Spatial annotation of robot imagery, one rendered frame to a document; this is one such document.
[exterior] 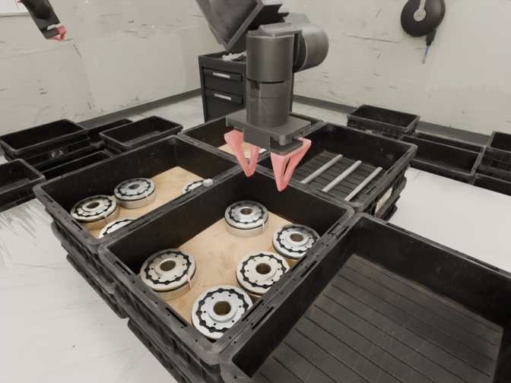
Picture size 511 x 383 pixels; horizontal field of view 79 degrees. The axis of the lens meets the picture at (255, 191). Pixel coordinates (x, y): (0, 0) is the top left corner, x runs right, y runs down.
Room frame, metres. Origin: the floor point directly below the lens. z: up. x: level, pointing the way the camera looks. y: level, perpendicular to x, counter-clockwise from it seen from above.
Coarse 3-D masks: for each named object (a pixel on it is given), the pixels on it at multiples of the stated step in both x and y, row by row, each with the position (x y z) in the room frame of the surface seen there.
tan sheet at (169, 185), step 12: (180, 168) 0.85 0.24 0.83; (156, 180) 0.78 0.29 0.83; (168, 180) 0.78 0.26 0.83; (180, 180) 0.78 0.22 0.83; (192, 180) 0.78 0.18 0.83; (168, 192) 0.71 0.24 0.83; (180, 192) 0.71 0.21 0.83; (156, 204) 0.66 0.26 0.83; (120, 216) 0.61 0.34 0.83; (132, 216) 0.61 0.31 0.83
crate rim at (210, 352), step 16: (224, 176) 0.63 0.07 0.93; (272, 176) 0.63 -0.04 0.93; (304, 192) 0.57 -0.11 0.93; (176, 208) 0.51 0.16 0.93; (352, 208) 0.50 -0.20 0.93; (144, 224) 0.45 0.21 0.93; (336, 224) 0.46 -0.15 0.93; (112, 240) 0.41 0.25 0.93; (320, 240) 0.41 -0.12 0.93; (112, 256) 0.37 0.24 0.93; (304, 256) 0.37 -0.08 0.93; (288, 272) 0.34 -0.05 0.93; (144, 288) 0.31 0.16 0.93; (272, 288) 0.31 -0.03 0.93; (160, 304) 0.28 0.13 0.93; (256, 304) 0.28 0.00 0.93; (176, 320) 0.25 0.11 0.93; (240, 320) 0.25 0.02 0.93; (192, 336) 0.23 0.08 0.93; (224, 336) 0.23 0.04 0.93; (208, 352) 0.21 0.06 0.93
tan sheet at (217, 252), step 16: (224, 224) 0.58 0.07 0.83; (272, 224) 0.58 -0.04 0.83; (192, 240) 0.52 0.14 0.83; (208, 240) 0.52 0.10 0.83; (224, 240) 0.52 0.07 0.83; (240, 240) 0.52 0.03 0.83; (256, 240) 0.52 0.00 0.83; (192, 256) 0.47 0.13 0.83; (208, 256) 0.47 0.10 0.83; (224, 256) 0.47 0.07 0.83; (240, 256) 0.47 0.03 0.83; (208, 272) 0.43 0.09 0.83; (224, 272) 0.43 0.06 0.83; (192, 288) 0.39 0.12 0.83; (208, 288) 0.39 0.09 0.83; (176, 304) 0.35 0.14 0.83; (192, 304) 0.35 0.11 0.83
